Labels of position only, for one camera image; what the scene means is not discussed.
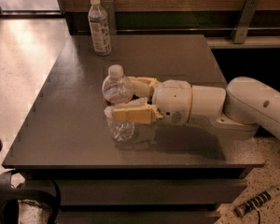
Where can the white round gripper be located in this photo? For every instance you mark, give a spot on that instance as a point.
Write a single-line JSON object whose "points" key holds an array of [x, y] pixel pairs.
{"points": [[174, 101]]}

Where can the clear water bottle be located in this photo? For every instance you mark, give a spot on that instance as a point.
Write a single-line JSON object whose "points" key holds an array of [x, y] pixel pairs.
{"points": [[117, 89]]}

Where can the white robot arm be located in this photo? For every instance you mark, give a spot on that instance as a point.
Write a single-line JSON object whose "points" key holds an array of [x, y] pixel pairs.
{"points": [[238, 110]]}

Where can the blue labelled plastic bottle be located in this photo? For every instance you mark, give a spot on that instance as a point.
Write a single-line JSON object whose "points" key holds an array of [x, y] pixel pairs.
{"points": [[100, 34]]}

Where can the grey drawer cabinet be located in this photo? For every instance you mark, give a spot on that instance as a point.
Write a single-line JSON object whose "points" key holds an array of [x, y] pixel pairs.
{"points": [[166, 175]]}

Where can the white power strip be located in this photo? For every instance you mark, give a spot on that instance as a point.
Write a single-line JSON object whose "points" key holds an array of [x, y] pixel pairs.
{"points": [[257, 201]]}

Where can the black office chair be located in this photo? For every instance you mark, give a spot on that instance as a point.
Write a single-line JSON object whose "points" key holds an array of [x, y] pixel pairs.
{"points": [[10, 198]]}

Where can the grey metal bracket behind bottle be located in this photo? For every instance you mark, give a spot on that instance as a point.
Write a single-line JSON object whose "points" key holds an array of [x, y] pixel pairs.
{"points": [[108, 5]]}

